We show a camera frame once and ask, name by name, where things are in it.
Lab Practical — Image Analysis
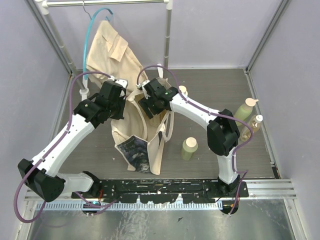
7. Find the cream canvas tote bag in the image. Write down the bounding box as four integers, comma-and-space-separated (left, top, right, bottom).
110, 89, 174, 175

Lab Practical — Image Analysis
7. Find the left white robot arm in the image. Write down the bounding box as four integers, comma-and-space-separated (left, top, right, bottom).
17, 79, 128, 203

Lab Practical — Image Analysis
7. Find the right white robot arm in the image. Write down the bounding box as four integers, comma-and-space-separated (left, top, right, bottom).
136, 78, 240, 197

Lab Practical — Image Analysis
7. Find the teal clothes hanger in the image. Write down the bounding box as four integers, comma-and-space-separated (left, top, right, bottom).
82, 6, 114, 72

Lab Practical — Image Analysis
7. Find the beige hanging shirt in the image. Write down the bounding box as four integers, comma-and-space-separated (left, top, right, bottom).
85, 20, 143, 93

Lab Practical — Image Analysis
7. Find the green bottle beige cap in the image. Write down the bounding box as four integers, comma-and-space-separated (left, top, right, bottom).
180, 137, 198, 161

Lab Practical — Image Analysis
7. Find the green flip-cap bottle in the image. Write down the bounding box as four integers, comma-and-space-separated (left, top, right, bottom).
234, 98, 259, 122

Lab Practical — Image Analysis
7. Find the amber clear bottle white cap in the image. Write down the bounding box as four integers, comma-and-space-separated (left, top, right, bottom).
240, 114, 263, 143

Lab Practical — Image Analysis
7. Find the white metal clothes rack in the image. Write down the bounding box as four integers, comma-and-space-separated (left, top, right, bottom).
31, 0, 173, 100

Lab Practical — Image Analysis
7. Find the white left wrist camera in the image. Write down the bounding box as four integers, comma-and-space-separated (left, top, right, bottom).
108, 75, 128, 98

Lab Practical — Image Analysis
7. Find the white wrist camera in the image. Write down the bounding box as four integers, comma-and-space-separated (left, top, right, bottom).
108, 75, 128, 98
136, 80, 150, 99

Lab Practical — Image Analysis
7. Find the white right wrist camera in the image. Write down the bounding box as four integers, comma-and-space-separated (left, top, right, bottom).
136, 80, 150, 99

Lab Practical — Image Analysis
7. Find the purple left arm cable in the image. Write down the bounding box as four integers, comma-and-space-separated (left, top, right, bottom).
14, 71, 118, 224

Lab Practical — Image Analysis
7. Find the aluminium frame rail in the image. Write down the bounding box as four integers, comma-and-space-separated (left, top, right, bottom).
23, 178, 298, 211

